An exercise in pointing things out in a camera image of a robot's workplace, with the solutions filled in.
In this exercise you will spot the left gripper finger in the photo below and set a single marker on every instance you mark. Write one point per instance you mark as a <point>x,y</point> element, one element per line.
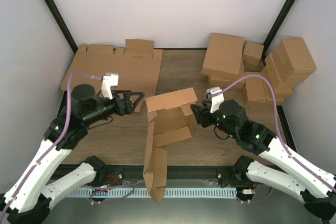
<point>135,100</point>
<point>129,93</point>

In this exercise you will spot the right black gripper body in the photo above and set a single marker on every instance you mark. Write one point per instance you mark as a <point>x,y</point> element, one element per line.
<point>206,121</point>

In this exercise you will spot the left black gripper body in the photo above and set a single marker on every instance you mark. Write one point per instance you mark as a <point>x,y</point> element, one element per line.
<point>121,109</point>

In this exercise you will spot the brown cardboard box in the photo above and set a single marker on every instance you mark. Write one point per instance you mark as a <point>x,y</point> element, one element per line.
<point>170,120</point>

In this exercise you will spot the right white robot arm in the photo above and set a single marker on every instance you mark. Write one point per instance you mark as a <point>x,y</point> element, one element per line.
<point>297,177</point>

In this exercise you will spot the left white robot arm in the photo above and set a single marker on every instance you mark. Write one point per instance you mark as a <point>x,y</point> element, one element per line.
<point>32,198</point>

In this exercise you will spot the middle folded cardboard box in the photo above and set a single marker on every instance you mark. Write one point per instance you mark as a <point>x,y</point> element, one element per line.
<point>254,92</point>

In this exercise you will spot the large folded cardboard box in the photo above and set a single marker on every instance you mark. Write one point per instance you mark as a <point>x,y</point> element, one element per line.
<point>223,58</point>

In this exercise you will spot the low cardboard box stack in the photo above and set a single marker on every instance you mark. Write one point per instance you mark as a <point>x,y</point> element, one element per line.
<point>278,101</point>

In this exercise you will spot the small folded cardboard box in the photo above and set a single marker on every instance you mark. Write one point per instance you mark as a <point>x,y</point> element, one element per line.
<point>252,52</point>

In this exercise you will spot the tall folded cardboard box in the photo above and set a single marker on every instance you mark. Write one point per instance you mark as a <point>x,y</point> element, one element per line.
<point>296,57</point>

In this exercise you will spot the leaning folded cardboard box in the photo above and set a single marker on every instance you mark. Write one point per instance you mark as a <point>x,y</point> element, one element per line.
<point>274,68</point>

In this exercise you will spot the flat cardboard sheet stack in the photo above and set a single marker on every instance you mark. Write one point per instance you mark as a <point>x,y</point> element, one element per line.
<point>137,64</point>

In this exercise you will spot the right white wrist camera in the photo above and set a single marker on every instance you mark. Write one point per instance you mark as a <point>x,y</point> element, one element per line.
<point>216,97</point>

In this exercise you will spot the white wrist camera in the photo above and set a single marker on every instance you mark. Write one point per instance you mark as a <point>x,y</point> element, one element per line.
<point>216,97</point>
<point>109,80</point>

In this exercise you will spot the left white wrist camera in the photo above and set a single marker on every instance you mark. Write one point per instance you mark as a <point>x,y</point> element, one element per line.
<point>109,80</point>

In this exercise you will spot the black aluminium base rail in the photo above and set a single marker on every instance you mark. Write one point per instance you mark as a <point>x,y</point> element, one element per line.
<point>222,174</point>

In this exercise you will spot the light blue slotted cable duct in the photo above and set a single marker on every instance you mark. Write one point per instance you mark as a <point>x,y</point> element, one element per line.
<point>221,193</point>

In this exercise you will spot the left black frame post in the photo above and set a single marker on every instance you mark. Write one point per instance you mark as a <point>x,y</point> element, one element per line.
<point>61,24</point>

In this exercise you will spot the black frame post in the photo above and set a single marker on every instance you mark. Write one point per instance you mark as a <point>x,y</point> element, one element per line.
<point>284,11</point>
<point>61,24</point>

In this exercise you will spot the right black frame post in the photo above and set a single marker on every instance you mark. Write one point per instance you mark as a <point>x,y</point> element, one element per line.
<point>284,11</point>

